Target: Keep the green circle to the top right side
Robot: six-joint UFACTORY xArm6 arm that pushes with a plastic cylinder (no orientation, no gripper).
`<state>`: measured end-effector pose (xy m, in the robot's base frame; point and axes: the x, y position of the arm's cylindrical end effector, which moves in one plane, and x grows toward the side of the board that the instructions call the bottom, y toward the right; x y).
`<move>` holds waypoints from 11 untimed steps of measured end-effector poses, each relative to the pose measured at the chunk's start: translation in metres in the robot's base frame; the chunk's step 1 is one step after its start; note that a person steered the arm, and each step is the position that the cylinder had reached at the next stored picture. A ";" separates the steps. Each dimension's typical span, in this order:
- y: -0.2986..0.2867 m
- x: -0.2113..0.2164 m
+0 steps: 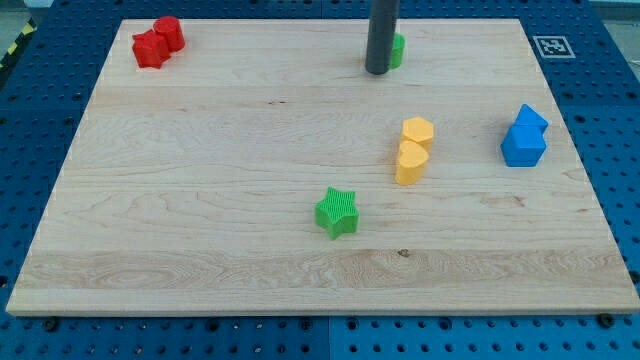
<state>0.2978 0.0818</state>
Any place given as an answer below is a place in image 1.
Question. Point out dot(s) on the green cylinder block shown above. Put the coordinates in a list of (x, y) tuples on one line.
[(397, 52)]

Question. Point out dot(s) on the green star block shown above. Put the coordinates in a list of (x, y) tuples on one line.
[(336, 213)]

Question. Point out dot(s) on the yellow heart block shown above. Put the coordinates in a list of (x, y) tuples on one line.
[(411, 163)]

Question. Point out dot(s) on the yellow hexagon block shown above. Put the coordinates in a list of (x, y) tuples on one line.
[(420, 131)]

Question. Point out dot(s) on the light wooden board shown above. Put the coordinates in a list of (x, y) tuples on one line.
[(190, 190)]

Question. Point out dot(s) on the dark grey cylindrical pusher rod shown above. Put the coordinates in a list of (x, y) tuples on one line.
[(381, 33)]

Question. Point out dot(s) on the blue cube block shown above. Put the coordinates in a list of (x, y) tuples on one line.
[(523, 146)]

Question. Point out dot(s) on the red star block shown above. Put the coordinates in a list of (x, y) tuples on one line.
[(150, 49)]

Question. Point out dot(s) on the red cylinder block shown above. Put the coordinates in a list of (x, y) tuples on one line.
[(170, 28)]

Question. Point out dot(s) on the blue triangle block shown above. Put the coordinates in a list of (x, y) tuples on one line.
[(527, 116)]

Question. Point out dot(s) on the white fiducial marker tag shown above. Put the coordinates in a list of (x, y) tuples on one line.
[(553, 47)]

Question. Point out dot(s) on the yellow black hazard tape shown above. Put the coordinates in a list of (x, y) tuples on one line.
[(18, 46)]

